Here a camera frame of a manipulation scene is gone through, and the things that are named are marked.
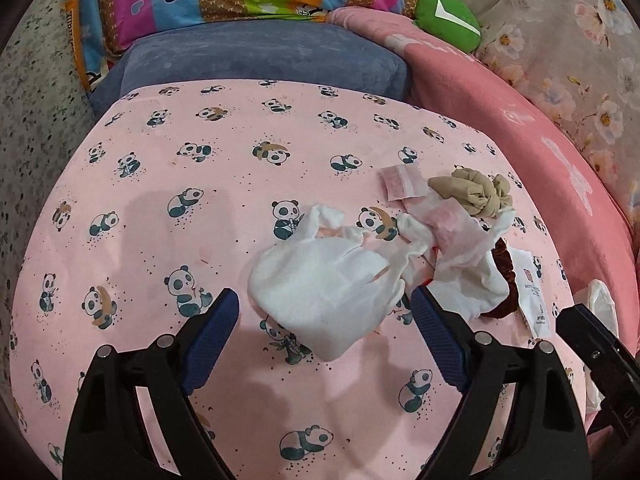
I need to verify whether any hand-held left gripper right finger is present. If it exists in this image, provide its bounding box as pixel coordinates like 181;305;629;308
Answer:
410;286;586;480

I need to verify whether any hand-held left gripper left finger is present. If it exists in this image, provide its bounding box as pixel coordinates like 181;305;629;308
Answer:
62;287;241;480

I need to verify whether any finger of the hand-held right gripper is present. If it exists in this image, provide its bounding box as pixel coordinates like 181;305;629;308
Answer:
556;303;627;387

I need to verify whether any pink panda print tablecloth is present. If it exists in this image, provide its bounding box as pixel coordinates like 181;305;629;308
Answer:
7;79;596;480

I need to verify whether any white printed paper tag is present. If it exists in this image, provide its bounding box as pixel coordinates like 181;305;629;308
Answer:
515;247;558;338

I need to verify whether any dark red scrunchie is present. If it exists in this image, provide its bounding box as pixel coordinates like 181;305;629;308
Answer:
480;237;516;321

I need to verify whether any pink and white wrapper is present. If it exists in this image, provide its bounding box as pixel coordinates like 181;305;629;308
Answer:
400;195;493;271

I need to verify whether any beige knotted stocking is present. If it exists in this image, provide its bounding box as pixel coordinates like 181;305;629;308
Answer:
427;166;516;220

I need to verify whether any small pink packet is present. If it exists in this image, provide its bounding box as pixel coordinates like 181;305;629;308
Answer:
382;164;428;202

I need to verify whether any pink blanket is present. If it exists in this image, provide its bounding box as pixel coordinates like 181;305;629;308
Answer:
327;7;640;311

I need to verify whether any blue sofa cushion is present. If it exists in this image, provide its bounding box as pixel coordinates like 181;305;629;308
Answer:
90;24;413;118

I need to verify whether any grey floral blanket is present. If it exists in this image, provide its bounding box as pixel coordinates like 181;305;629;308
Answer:
440;0;640;221

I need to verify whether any green cushion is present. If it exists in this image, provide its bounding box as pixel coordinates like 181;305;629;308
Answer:
412;0;482;55

